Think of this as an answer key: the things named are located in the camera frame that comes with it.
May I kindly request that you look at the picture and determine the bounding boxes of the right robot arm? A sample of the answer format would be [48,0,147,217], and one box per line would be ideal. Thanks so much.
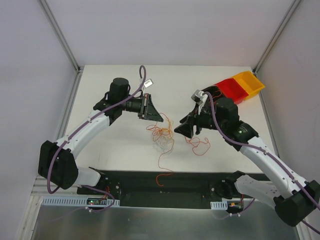
[174,94,320,227]

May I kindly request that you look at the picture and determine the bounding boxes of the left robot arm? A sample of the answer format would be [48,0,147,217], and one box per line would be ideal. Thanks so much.
[38,77,163,195]

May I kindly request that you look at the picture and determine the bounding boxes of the black plastic bin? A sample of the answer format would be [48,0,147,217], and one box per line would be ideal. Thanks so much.
[201,85,225,102]

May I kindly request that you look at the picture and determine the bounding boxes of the red plastic bin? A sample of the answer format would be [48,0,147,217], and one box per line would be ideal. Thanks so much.
[216,78,249,105]

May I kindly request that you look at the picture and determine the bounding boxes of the yellow plastic bin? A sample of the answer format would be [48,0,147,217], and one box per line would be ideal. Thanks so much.
[232,71,265,101]

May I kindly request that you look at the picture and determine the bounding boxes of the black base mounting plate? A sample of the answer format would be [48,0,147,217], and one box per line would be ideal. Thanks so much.
[77,170,241,209]

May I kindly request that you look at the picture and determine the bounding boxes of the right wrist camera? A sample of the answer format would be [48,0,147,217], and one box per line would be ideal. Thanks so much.
[191,89,208,106]

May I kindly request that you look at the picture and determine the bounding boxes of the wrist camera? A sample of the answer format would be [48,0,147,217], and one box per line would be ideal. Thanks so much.
[191,89,208,106]
[143,78,154,89]

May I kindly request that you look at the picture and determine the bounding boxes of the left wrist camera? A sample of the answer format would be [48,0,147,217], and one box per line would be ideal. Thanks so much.
[143,78,154,89]

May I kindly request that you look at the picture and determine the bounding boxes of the tangled white cables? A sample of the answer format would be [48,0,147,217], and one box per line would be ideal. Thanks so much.
[152,136,175,154]

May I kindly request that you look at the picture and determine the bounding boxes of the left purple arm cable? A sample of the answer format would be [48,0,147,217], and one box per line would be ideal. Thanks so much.
[47,65,147,213]

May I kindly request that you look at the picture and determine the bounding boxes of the right white cable duct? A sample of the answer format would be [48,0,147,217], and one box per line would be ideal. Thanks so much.
[210,201,228,211]

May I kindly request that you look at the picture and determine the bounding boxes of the white cable duct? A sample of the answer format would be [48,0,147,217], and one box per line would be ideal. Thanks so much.
[210,201,228,211]
[42,196,120,208]

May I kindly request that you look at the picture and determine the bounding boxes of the left white cable duct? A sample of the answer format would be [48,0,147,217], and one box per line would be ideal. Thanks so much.
[42,196,120,208]

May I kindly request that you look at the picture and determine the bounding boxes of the left aluminium frame post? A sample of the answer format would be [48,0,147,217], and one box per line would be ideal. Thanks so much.
[37,0,82,73]

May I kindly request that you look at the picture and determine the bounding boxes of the aluminium frame post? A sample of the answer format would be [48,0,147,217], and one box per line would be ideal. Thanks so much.
[37,0,82,73]
[252,0,303,76]

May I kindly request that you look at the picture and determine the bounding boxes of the right aluminium frame post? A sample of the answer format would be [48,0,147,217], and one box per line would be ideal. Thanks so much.
[252,0,303,76]

